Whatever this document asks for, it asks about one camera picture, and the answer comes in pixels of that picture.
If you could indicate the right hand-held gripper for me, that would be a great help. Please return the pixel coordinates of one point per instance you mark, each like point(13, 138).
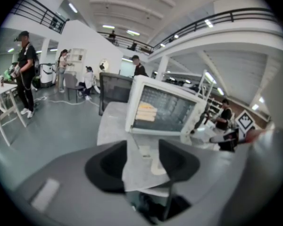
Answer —
point(245, 123)

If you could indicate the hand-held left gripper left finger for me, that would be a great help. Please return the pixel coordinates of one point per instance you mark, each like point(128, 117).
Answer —
point(106, 171)

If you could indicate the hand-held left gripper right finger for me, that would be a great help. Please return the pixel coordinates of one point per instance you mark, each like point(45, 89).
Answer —
point(181, 166)

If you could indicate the white oven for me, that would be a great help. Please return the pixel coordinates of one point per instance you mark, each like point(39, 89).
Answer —
point(136, 83)

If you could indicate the person's right hand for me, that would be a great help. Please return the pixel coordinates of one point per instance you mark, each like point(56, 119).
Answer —
point(255, 134)

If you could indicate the white shelving rack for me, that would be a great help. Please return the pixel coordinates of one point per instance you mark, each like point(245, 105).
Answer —
point(204, 79)

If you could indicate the stack of toast slices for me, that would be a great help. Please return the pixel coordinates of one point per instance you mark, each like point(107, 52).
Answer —
point(146, 112)

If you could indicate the group of black white devices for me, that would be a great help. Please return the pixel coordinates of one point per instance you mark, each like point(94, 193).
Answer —
point(179, 82)

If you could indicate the black mesh chair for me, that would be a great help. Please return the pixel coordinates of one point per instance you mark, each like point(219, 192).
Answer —
point(113, 88)

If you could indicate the grey upholstered chair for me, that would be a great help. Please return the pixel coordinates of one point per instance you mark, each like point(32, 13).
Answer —
point(70, 81)

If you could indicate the round mirror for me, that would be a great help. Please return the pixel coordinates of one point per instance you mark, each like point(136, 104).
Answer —
point(103, 65)

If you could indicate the white black mobile machine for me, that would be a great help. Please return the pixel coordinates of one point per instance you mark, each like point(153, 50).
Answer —
point(47, 74)

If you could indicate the black balcony railing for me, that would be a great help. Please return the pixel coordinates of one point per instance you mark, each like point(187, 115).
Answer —
point(61, 27)
point(231, 15)

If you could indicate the white folding table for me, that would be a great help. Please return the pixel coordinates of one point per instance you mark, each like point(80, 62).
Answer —
point(0, 89)

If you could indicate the white wall shelf unit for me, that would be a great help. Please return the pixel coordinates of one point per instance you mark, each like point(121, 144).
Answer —
point(76, 58)

